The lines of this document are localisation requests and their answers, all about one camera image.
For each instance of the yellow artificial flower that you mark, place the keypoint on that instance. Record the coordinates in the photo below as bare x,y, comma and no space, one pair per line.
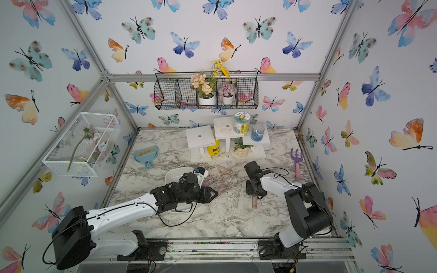
218,69

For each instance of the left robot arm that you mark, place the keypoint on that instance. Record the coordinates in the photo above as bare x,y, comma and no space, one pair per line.
84,233

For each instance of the pink triangle ruler small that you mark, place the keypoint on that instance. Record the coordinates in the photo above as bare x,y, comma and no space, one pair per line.
208,181

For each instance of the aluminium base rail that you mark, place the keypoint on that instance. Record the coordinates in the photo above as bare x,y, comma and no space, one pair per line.
213,250

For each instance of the clear triangle ruler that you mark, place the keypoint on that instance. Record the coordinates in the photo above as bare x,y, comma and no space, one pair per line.
229,190

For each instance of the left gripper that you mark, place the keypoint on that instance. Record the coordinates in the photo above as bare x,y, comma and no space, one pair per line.
205,194

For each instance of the pink artificial flower stem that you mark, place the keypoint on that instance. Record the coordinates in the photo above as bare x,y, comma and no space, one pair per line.
89,136

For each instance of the white wire cage shelf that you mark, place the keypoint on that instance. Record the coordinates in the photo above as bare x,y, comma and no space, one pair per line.
89,158

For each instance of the black wire wall basket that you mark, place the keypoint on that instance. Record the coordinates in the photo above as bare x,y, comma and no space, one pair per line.
172,91

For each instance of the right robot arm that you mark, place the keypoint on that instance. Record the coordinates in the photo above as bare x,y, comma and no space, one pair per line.
308,213

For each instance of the white plastic storage box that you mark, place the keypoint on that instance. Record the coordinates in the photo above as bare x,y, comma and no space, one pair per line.
174,175

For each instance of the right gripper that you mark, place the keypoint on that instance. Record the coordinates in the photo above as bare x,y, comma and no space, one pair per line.
248,191

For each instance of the purple pink garden fork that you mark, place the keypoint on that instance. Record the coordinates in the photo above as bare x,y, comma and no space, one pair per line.
297,157

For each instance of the blue lid jar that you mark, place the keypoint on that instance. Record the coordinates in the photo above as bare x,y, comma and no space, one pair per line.
257,132

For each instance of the pink triangle ruler large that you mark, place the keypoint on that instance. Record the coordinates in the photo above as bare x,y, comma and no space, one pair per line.
223,170

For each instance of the purple flower pot plant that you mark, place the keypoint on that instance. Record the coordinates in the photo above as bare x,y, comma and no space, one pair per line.
227,91

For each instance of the white tiered display stand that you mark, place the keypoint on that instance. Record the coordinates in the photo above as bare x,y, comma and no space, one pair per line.
200,137

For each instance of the green lid jar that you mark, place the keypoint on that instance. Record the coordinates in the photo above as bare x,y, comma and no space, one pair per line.
241,122

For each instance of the shell planter with greenery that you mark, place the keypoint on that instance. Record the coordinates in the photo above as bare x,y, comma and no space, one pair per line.
240,150

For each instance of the pink straight ruler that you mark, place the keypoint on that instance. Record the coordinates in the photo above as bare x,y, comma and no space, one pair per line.
255,202

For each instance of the beige flower pot plant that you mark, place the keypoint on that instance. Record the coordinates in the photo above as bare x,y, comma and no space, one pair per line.
205,88

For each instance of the teal dustpan brush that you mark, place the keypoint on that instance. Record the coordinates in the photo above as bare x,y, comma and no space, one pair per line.
146,156

